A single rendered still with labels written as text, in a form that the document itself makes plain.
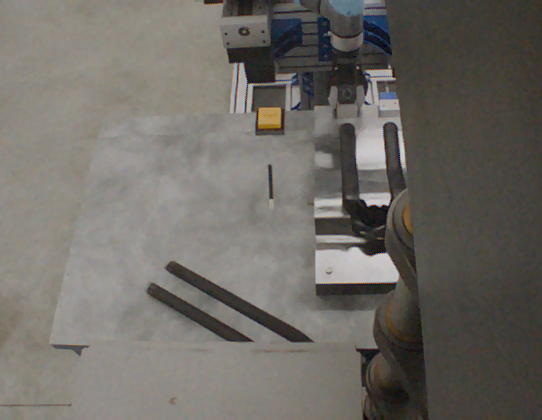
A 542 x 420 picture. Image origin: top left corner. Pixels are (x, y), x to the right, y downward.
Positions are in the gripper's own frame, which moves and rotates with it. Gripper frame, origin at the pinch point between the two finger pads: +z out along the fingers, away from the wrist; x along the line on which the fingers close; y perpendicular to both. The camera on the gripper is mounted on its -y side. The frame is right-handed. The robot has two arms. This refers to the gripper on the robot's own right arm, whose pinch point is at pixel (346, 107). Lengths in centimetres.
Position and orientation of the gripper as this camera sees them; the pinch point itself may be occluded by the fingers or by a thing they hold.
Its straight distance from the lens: 158.7
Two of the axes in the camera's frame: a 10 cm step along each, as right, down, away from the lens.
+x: -9.9, 0.2, 1.1
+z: 1.0, 5.6, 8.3
